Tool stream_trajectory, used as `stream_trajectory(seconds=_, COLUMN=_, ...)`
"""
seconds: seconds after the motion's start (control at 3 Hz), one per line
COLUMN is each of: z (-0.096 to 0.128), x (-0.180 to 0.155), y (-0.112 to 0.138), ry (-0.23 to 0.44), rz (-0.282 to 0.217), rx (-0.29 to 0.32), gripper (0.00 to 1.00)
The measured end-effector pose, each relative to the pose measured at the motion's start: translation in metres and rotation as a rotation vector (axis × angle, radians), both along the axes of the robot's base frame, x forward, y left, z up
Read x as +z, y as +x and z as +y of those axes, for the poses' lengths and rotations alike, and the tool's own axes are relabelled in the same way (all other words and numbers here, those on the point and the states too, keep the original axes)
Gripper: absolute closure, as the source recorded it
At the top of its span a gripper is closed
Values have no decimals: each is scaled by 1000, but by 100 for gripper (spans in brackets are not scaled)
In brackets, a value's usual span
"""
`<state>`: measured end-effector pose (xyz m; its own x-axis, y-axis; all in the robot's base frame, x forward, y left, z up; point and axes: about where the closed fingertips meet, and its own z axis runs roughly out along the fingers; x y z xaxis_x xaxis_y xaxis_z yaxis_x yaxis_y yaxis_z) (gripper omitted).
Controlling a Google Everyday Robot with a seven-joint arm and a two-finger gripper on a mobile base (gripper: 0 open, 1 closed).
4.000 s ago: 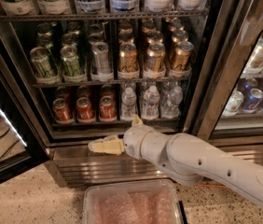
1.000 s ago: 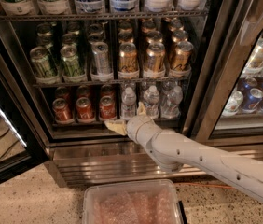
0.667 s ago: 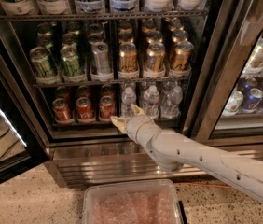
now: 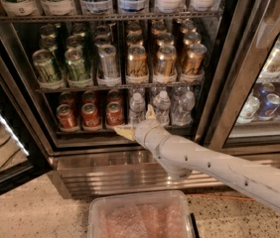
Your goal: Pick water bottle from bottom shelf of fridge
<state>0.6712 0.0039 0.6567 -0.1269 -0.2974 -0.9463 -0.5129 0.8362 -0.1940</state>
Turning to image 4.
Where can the middle wire shelf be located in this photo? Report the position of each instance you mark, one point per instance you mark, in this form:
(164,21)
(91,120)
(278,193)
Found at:
(120,86)

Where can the green can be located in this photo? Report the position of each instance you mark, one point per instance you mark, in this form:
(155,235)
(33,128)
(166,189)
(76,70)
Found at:
(48,70)
(79,74)

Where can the open fridge glass door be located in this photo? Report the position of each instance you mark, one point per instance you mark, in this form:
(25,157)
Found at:
(21,159)

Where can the gold can front middle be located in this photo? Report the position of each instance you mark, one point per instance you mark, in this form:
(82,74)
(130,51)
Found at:
(165,66)

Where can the red soda can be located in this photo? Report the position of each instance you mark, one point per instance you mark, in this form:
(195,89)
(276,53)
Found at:
(90,117)
(67,119)
(114,114)

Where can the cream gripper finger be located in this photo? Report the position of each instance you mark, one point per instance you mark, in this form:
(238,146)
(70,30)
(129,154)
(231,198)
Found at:
(150,113)
(125,131)

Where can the white can right fridge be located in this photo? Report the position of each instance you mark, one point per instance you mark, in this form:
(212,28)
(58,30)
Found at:
(248,110)

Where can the steel fridge base grille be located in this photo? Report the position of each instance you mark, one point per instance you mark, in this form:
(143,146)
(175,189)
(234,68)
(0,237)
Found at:
(80,174)

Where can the silver can front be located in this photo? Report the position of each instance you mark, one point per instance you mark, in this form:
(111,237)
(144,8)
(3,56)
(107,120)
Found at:
(108,70)

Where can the red soda can front middle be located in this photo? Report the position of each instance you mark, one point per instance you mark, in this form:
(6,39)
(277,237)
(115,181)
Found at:
(90,117)

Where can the closed right fridge door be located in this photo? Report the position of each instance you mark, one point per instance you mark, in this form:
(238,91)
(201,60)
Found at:
(260,33)

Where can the upper wire shelf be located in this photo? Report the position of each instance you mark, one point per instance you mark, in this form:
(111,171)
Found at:
(109,17)

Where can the wire shelf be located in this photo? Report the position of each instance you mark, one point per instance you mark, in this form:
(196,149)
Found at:
(120,86)
(109,17)

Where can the red soda can front right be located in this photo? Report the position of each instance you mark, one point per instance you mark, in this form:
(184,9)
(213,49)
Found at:
(114,114)

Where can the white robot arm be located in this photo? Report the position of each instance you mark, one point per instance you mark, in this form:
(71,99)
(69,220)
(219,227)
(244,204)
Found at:
(179,157)

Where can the red soda can front left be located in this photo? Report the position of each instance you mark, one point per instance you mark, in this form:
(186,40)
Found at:
(67,119)

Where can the clear water bottle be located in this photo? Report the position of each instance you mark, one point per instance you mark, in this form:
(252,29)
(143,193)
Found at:
(162,104)
(182,114)
(137,109)

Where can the gold can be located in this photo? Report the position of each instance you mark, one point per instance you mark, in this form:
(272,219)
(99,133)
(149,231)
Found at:
(165,66)
(137,67)
(191,69)

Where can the gold can front right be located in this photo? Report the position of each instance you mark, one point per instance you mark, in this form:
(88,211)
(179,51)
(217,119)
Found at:
(191,69)

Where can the green can front left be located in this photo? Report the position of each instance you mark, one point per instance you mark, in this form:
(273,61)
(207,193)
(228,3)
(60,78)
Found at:
(48,70)

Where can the blue pepsi can right fridge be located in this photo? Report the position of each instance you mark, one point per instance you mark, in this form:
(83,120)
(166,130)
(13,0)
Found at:
(268,106)

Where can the gold can front left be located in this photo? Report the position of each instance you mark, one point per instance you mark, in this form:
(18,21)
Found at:
(137,67)

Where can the clear plastic bin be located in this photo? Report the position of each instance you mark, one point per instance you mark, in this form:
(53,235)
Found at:
(160,214)

